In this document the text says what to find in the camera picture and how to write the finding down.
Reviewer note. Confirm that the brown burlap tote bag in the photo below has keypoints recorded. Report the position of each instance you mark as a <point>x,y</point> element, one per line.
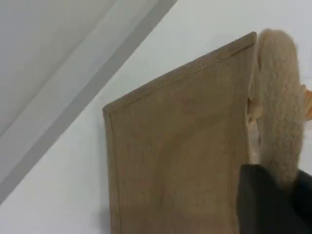
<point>185,151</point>

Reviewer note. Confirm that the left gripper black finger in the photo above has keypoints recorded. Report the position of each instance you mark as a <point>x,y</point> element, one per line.
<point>260,207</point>
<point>304,207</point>

